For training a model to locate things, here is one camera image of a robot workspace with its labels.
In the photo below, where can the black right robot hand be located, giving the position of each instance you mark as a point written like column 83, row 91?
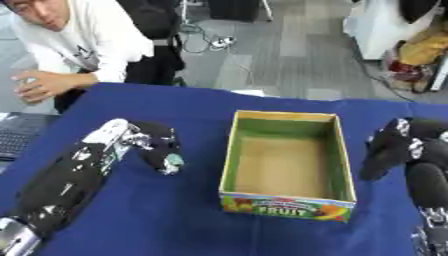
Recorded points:
column 388, row 150

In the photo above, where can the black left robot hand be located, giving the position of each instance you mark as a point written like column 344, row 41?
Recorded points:
column 160, row 143

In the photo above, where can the person's hand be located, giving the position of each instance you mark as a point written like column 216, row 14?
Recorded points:
column 46, row 85

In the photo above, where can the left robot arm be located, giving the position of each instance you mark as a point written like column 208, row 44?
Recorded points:
column 64, row 186

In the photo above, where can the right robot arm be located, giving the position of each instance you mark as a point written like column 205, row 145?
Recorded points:
column 434, row 233

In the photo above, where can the cardboard box with green inside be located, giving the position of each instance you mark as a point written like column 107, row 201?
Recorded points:
column 286, row 166

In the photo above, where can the black laptop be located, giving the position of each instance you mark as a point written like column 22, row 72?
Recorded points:
column 17, row 133

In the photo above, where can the person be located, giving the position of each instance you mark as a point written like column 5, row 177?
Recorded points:
column 87, row 36

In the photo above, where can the red bag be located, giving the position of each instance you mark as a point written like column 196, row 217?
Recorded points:
column 408, row 70

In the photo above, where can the white paper sheet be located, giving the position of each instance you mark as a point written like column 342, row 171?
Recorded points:
column 248, row 93

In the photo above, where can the yellow bag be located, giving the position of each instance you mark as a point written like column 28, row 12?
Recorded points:
column 423, row 50

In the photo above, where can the black office chair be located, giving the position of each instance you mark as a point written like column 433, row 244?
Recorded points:
column 149, row 20

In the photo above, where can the black cabinet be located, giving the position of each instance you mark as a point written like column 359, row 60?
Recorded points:
column 234, row 9

